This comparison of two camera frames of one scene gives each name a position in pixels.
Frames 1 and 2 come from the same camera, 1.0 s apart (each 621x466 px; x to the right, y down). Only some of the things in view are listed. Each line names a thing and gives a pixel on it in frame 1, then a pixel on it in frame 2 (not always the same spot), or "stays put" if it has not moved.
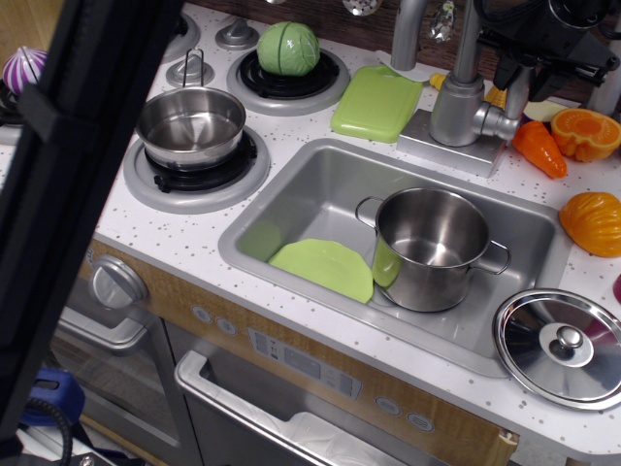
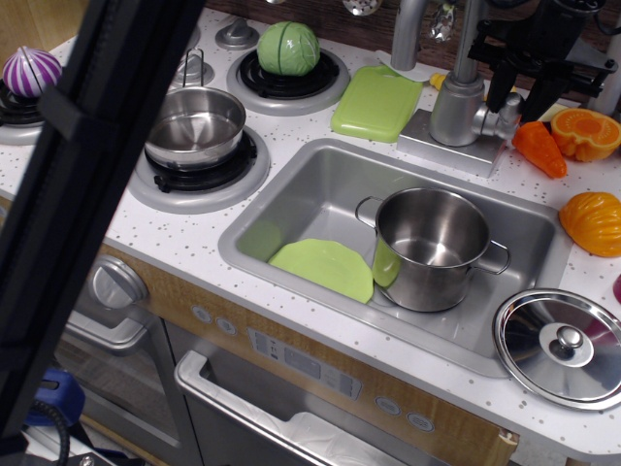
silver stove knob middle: [175, 73] stays put
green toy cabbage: [288, 49] stays put
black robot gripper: [557, 37] -> [544, 38]
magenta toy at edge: [616, 288] stays put
